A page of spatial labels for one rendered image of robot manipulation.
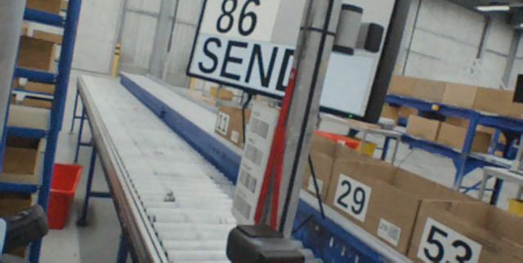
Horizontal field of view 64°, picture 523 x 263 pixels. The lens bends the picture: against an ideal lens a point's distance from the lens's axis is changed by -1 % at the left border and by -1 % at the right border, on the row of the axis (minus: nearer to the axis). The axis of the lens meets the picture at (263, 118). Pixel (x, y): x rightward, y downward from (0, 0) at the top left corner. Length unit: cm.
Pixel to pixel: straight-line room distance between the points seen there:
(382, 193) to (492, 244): 35
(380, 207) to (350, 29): 78
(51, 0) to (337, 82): 126
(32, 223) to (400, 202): 97
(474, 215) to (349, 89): 79
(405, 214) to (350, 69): 63
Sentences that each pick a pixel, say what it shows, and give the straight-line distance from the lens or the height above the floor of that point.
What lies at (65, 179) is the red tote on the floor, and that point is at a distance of 366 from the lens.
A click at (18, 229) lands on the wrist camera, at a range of 54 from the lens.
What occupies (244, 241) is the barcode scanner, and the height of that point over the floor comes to 108.
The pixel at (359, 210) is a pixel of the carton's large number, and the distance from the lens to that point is 138.
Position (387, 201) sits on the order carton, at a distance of 129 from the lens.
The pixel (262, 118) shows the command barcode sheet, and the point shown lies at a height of 122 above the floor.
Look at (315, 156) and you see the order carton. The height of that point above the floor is 103.
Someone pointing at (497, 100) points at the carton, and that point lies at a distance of 661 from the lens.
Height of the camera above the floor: 130
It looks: 6 degrees down
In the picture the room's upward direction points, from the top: 12 degrees clockwise
